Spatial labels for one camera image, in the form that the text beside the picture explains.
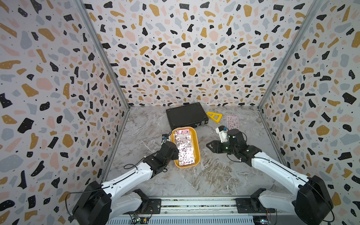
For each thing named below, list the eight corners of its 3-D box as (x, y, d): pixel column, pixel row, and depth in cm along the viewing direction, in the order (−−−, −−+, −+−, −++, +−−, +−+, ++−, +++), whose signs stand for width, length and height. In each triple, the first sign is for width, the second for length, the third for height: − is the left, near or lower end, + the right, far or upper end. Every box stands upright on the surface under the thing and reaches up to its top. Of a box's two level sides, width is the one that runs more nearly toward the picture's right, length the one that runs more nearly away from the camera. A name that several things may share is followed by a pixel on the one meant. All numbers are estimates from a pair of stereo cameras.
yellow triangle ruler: (204, 116, 119) (204, 114, 117) (209, 110, 123) (209, 108, 122) (217, 123, 114) (218, 121, 113) (222, 116, 119) (223, 115, 117)
